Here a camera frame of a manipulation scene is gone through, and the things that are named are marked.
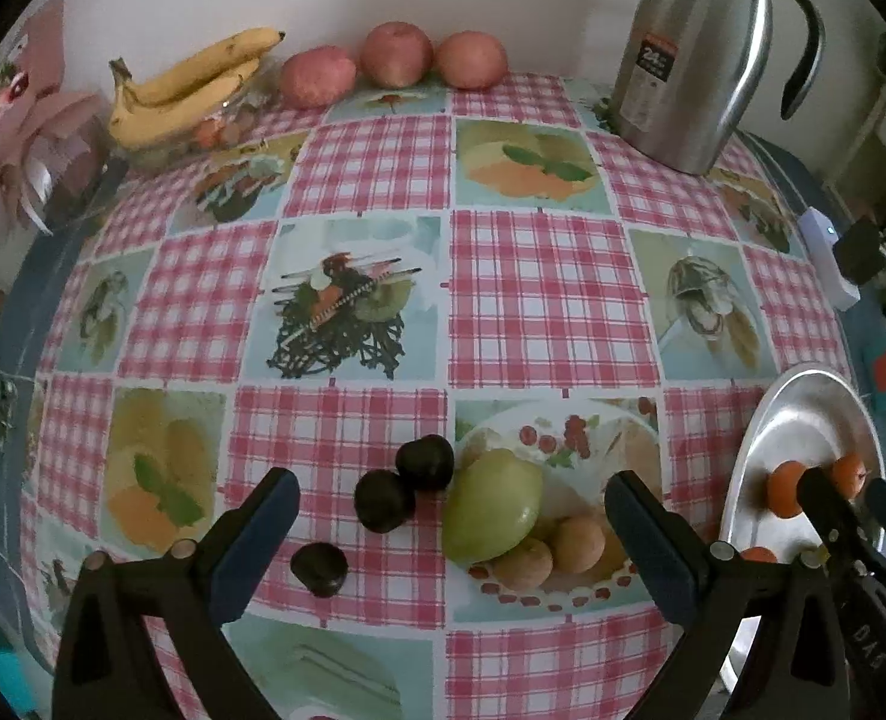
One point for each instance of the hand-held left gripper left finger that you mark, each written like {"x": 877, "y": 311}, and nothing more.
{"x": 255, "y": 540}

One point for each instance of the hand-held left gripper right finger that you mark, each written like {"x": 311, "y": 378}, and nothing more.
{"x": 645, "y": 547}

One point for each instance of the orange tangerine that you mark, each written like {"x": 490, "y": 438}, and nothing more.
{"x": 847, "y": 474}
{"x": 786, "y": 489}
{"x": 757, "y": 555}

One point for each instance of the brown kiwi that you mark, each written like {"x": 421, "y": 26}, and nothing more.
{"x": 576, "y": 544}
{"x": 524, "y": 564}

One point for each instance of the dark plum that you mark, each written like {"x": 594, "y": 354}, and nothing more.
{"x": 383, "y": 501}
{"x": 425, "y": 463}
{"x": 319, "y": 570}

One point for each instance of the stainless steel basin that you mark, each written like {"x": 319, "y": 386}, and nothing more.
{"x": 795, "y": 420}

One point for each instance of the green mango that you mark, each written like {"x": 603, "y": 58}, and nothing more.
{"x": 491, "y": 506}

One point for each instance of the white power strip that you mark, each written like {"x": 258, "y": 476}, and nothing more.
{"x": 825, "y": 262}

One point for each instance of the black charger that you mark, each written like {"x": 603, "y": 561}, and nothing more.
{"x": 862, "y": 251}

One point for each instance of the pink checked printed tablecloth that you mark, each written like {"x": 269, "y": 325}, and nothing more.
{"x": 540, "y": 292}

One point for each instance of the glass fruit bowl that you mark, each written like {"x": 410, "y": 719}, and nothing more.
{"x": 225, "y": 135}

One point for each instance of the yellow banana bunch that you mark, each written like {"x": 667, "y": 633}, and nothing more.
{"x": 180, "y": 101}

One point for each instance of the pink flower bouquet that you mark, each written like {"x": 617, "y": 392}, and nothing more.
{"x": 45, "y": 127}

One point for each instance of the red apple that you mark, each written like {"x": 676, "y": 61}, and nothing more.
{"x": 396, "y": 54}
{"x": 471, "y": 60}
{"x": 317, "y": 76}

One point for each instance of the stainless steel thermos jug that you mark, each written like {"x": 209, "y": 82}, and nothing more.
{"x": 690, "y": 52}

